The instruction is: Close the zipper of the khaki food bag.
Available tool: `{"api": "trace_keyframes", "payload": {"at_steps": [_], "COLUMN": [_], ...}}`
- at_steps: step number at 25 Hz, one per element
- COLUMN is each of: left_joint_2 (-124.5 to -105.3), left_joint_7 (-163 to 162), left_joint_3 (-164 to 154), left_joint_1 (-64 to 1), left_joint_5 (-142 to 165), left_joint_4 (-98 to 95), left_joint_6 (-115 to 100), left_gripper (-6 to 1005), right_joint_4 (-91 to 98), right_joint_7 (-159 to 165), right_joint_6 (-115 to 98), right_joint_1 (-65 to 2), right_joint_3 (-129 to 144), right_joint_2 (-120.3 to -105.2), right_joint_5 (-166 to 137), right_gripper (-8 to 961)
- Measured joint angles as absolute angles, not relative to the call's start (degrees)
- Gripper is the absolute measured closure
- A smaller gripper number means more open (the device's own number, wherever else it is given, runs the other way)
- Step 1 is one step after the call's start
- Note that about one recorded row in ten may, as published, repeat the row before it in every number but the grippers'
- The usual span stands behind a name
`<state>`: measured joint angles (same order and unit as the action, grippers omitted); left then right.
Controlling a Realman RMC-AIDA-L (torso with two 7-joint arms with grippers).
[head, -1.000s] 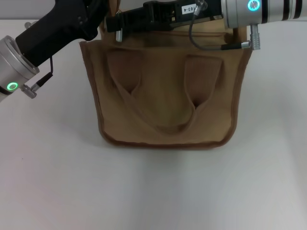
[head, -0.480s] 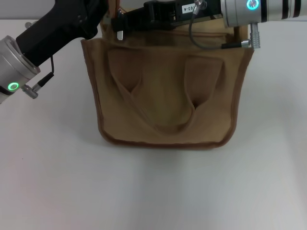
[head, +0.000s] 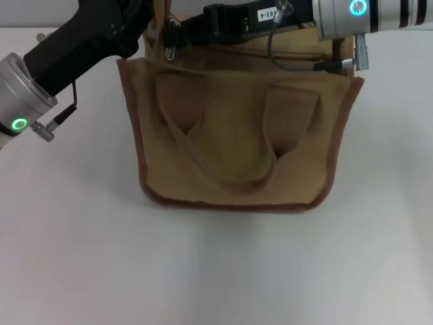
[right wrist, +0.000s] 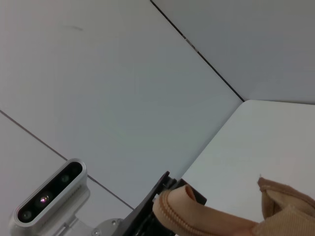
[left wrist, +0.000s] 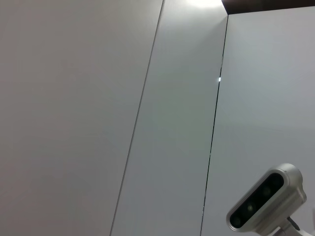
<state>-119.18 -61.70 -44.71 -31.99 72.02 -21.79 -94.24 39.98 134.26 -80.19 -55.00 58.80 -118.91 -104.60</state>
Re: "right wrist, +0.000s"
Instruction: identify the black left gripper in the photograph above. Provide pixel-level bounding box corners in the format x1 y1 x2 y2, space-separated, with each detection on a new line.
121 171 207 236

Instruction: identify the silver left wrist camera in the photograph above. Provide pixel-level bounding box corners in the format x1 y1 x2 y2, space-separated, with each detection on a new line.
8 158 99 236

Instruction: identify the khaki fabric food bag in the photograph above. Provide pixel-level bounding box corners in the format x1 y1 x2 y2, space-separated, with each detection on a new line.
152 177 315 236

